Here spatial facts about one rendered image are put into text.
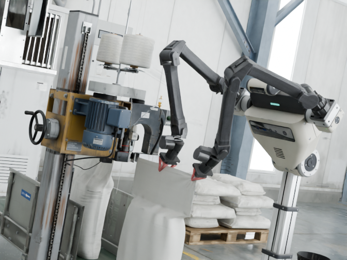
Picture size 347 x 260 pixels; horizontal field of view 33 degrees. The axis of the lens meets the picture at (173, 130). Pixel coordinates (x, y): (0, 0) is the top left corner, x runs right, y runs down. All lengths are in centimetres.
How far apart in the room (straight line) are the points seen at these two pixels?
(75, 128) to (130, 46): 50
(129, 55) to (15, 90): 298
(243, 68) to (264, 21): 653
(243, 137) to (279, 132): 595
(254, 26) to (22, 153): 465
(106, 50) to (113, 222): 128
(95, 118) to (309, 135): 105
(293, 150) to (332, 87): 797
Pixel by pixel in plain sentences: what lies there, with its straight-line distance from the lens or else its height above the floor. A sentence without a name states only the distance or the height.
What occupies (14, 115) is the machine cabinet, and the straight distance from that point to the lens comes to 588.
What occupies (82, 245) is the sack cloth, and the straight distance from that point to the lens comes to 357.
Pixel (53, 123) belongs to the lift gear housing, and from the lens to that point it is 306.
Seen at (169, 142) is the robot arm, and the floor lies 118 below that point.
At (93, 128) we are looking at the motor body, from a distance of 292.
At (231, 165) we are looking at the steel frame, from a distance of 920.
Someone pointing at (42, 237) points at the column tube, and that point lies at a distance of 319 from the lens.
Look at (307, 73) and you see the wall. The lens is 1038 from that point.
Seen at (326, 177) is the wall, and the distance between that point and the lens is 1122.
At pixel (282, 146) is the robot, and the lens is 305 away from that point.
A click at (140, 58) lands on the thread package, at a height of 157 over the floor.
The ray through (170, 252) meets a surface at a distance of 297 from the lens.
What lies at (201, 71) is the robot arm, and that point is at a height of 156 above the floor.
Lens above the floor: 140
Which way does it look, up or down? 3 degrees down
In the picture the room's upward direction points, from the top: 10 degrees clockwise
